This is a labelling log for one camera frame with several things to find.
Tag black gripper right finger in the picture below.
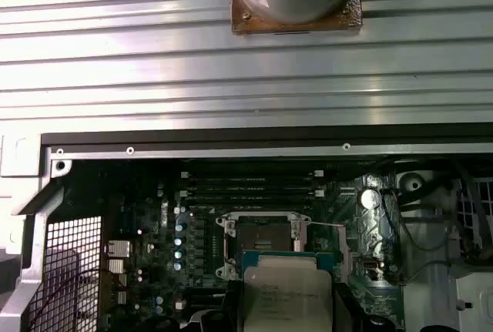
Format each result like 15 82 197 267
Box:
333 281 392 332

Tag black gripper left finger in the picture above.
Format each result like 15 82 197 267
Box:
184 278 243 332

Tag silver-topped CPU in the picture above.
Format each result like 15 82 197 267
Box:
237 250 337 332

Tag CPU socket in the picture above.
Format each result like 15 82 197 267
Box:
215 211 309 285

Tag RAM slot with black clips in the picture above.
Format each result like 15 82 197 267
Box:
188 179 315 189
188 200 315 210

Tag RAM slot with white clips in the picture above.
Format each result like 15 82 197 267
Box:
179 189 325 199
179 169 325 179

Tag green motherboard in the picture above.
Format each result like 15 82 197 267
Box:
103 158 405 332

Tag round coin battery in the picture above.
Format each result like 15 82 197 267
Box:
360 187 381 210

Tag black open PC case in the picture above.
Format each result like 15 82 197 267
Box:
0 131 493 332

